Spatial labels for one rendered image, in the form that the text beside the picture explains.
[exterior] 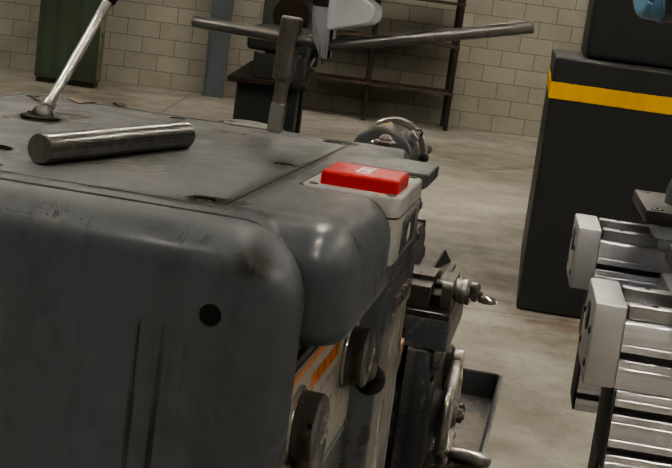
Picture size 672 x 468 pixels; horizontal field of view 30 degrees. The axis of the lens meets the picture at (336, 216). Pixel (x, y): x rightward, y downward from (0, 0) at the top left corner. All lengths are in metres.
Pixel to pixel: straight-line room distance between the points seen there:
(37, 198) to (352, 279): 0.20
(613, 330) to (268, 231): 0.65
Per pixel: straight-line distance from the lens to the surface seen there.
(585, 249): 1.84
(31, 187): 0.81
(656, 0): 2.08
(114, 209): 0.78
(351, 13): 1.21
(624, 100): 6.12
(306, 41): 1.24
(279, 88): 1.25
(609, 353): 1.36
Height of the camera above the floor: 1.40
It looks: 10 degrees down
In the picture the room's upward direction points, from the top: 8 degrees clockwise
